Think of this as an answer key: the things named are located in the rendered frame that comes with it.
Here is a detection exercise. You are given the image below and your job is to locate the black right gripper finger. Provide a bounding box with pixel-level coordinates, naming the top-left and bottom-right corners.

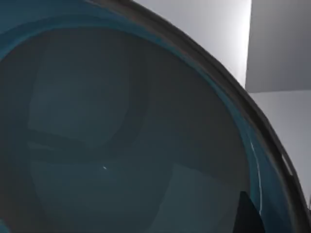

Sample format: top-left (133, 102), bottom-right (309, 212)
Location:
top-left (232, 191), bottom-right (266, 233)

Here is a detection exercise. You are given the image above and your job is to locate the blue bowl with grey rim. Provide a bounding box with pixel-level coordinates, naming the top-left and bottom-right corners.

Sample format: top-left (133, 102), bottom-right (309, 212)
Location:
top-left (0, 0), bottom-right (311, 233)

